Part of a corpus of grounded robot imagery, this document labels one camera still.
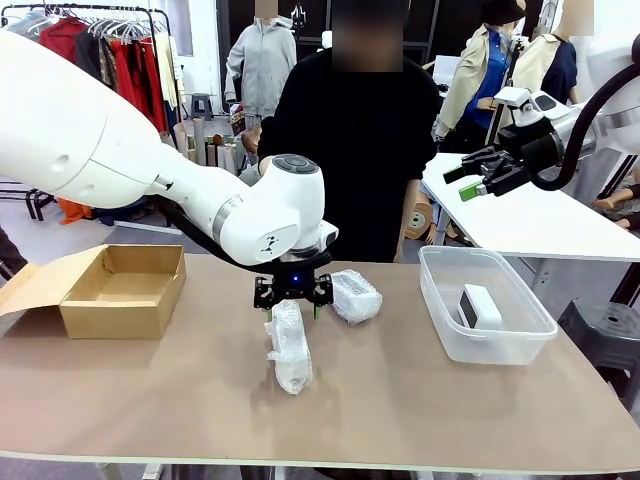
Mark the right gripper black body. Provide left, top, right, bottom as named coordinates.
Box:
left=499, top=122, right=564, bottom=174

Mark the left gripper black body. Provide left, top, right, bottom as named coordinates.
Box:
left=269, top=260, right=322, bottom=302

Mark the bubble-wrapped clock grey face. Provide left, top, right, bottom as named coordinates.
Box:
left=327, top=268, right=384, bottom=326

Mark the long bubble-wrapped clock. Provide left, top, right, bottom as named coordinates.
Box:
left=263, top=298, right=314, bottom=397

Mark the unwrapped white clock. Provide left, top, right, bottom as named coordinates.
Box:
left=455, top=283, right=504, bottom=331

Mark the person's left forearm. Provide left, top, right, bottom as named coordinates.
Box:
left=397, top=177, right=422, bottom=264

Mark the white folding table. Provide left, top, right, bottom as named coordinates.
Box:
left=419, top=149, right=640, bottom=301

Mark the thick brown paper roll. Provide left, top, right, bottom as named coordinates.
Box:
left=403, top=192, right=435, bottom=241

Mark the black tripod stand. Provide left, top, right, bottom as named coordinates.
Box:
left=492, top=37, right=526, bottom=151

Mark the mannequin in navy top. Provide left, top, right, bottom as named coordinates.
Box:
left=519, top=4, right=596, bottom=109

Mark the mannequin in cream jacket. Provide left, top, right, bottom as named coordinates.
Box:
left=435, top=0, right=537, bottom=154

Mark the person in black sweater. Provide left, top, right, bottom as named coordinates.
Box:
left=257, top=0, right=441, bottom=264

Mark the white metal bar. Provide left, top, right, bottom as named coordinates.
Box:
left=113, top=219, right=185, bottom=236

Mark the clear plastic container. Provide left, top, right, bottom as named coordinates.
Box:
left=417, top=244, right=560, bottom=367

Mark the open brown cardboard box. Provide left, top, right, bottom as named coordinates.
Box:
left=0, top=243, right=189, bottom=341

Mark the grey cardboard tube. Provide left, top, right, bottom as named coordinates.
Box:
left=193, top=117, right=208, bottom=164

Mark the grey paper roll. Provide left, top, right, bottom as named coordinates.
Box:
left=159, top=130, right=189, bottom=154

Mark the black plastic stool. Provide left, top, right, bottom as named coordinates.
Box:
left=557, top=298, right=640, bottom=401

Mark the grey plastic stool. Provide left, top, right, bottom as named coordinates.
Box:
left=191, top=92, right=215, bottom=121

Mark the orange cloth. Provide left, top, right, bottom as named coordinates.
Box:
left=59, top=197, right=96, bottom=225

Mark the red hanging dress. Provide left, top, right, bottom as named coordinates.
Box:
left=109, top=39, right=170, bottom=134

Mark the cream hanging garment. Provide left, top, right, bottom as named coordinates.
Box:
left=152, top=32, right=182, bottom=111

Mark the dark hanging garment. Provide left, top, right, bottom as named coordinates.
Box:
left=74, top=29, right=116, bottom=96

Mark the red hanging coat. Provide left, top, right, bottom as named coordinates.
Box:
left=39, top=17, right=86, bottom=76

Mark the black clothes rack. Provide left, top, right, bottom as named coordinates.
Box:
left=0, top=2, right=174, bottom=151

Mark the grey-blue hanging garment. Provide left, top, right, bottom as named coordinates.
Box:
left=0, top=10, right=49, bottom=39

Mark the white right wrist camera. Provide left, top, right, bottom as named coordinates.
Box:
left=493, top=87, right=541, bottom=129

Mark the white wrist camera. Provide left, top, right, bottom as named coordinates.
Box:
left=493, top=87, right=541, bottom=129
left=312, top=219, right=341, bottom=251

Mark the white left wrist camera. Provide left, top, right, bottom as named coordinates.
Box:
left=312, top=219, right=341, bottom=251

